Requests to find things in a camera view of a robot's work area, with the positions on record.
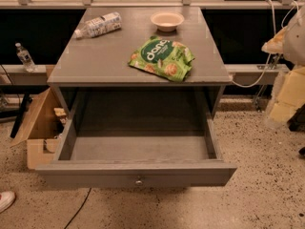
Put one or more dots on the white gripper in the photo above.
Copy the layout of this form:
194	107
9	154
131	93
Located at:
295	45

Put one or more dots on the green rice chip bag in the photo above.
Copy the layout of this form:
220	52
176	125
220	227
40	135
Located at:
165	58

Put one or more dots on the open grey top drawer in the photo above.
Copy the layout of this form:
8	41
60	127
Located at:
113	138

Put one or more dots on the grey cabinet with top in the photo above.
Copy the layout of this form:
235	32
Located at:
103	61

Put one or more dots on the white bowl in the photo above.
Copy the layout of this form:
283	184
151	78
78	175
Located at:
167	21

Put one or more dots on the lying plastic water bottle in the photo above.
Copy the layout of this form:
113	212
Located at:
99	26

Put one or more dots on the cardboard box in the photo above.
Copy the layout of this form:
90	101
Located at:
40	129

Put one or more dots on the black stand leg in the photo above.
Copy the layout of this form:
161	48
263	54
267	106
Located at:
18	121

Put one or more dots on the small standing water bottle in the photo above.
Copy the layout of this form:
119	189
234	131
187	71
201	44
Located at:
25	57

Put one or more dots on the white sneaker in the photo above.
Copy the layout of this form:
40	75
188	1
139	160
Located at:
6	200

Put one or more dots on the metal rail ledge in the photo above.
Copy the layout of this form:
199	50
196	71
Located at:
16	75

